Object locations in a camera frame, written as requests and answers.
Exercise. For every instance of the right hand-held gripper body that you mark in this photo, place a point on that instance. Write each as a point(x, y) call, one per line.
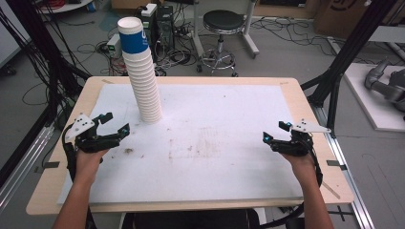
point(297, 144)

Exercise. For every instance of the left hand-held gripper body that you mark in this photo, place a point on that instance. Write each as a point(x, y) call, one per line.
point(83, 125)

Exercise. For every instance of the stack of white paper cups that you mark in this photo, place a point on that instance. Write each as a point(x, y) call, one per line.
point(141, 73)

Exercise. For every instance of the person's right hand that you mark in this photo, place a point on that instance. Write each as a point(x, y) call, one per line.
point(302, 168)

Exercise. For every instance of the person's left hand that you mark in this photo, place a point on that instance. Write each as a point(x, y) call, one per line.
point(86, 163)

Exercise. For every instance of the black tape strip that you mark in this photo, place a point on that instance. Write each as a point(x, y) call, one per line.
point(51, 165)
point(336, 164)

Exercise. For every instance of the white foam mat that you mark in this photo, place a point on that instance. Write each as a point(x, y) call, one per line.
point(203, 159)

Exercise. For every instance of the small grey device box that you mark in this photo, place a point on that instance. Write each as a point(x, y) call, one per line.
point(114, 46)

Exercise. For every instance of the white platform board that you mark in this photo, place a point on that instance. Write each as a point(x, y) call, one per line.
point(366, 105)

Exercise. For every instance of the black computer tower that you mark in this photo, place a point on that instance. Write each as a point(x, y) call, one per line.
point(165, 28)

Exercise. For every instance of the person's dark clothing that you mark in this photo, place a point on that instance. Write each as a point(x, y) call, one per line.
point(191, 220)

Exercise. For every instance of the white power adapter box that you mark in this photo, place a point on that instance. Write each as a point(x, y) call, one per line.
point(149, 9)

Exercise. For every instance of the white round table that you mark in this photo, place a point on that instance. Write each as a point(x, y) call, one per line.
point(65, 5)

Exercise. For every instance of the black round stool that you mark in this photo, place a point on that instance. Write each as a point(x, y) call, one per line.
point(223, 20)

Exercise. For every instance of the large cardboard box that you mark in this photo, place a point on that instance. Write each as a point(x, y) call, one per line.
point(344, 16)

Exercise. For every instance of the aluminium rail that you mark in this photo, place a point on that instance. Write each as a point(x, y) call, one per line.
point(347, 178)
point(22, 165)

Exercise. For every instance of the black frame post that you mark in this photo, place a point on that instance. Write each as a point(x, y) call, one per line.
point(347, 54)

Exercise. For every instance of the white wall panel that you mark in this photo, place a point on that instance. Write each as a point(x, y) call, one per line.
point(11, 38)

